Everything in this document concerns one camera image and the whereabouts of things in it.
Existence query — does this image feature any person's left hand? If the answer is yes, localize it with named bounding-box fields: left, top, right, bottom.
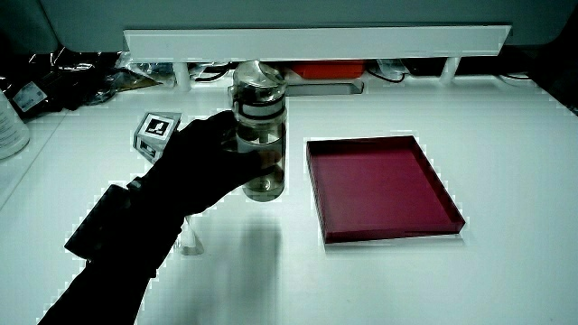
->
left=130, top=110, right=282, bottom=218

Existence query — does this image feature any clear plastic bottle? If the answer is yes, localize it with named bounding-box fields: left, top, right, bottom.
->
left=228, top=60, right=289, bottom=203

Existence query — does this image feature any small clear plastic piece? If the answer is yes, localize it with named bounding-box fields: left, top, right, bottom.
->
left=180, top=216, right=205, bottom=256

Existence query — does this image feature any clear plastic bag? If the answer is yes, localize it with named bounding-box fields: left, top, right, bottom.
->
left=115, top=51, right=177, bottom=92

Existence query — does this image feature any black plastic bag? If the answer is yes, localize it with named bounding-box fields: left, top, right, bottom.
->
left=0, top=47, right=124, bottom=123

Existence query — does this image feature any grey flat device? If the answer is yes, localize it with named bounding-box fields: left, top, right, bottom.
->
left=284, top=77, right=365, bottom=97

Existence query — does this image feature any orange box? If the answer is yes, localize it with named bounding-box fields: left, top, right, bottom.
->
left=288, top=60, right=366, bottom=80

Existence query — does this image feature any white desk shelf riser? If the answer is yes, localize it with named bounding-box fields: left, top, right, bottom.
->
left=123, top=24, right=513, bottom=91

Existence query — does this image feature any red square tray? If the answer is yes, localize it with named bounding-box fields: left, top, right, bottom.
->
left=305, top=135, right=467, bottom=245

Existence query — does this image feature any grey monitor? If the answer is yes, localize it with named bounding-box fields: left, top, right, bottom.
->
left=38, top=0, right=578, bottom=53

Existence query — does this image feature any white plastic container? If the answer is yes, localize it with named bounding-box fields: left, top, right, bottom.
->
left=0, top=89, right=31, bottom=161

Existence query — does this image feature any black cable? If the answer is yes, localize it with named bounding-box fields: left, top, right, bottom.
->
left=366, top=66, right=406, bottom=85
left=192, top=62, right=232, bottom=83

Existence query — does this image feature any white cable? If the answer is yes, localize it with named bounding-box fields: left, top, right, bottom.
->
left=495, top=71, right=535, bottom=88

